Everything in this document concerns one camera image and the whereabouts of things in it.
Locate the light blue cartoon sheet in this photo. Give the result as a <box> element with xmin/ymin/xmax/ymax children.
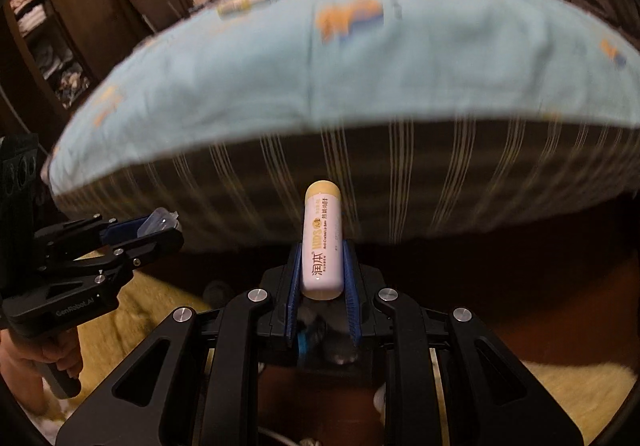
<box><xmin>48</xmin><ymin>0</ymin><xmax>639</xmax><ymax>195</ymax></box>

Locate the wooden wardrobe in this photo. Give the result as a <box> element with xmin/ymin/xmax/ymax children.
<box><xmin>1</xmin><ymin>0</ymin><xmax>193</xmax><ymax>147</ymax></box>

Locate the clear small plastic case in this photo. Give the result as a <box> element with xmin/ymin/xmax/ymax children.
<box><xmin>137</xmin><ymin>207</ymin><xmax>181</xmax><ymax>238</ymax></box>

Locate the plaid mattress bed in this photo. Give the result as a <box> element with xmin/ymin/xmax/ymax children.
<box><xmin>49</xmin><ymin>119</ymin><xmax>639</xmax><ymax>251</ymax></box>

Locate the person's left hand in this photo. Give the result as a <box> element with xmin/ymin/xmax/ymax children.
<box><xmin>1</xmin><ymin>328</ymin><xmax>84</xmax><ymax>416</ymax></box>

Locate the yellow white lotion bottle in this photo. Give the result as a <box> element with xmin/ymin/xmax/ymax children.
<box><xmin>216</xmin><ymin>0</ymin><xmax>273</xmax><ymax>18</ymax></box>

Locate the black trash bin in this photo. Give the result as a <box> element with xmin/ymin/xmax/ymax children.
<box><xmin>203</xmin><ymin>267</ymin><xmax>385</xmax><ymax>417</ymax></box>

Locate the white yellow lip balm tube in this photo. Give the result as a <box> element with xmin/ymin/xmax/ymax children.
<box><xmin>302</xmin><ymin>180</ymin><xmax>344</xmax><ymax>301</ymax></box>

